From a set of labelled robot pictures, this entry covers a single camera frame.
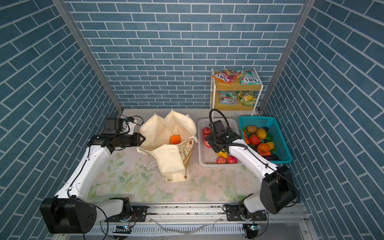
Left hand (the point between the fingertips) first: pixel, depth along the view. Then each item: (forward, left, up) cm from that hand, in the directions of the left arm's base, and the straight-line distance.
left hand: (143, 137), depth 80 cm
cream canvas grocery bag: (+11, -11, -19) cm, 24 cm away
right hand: (+2, -34, -4) cm, 35 cm away
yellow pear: (-3, -45, -15) cm, 48 cm away
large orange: (+8, -15, -14) cm, 22 cm away
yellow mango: (+10, -71, -10) cm, 73 cm away
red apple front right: (-7, -50, -13) cm, 52 cm away
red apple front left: (-7, -43, -13) cm, 46 cm away
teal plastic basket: (-3, -81, -11) cm, 82 cm away
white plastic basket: (-3, -36, -18) cm, 40 cm away
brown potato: (+16, -68, -15) cm, 72 cm away
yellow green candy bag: (+33, -66, -1) cm, 73 cm away
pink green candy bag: (+34, -52, 0) cm, 62 cm away
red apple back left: (+15, -36, -14) cm, 41 cm away
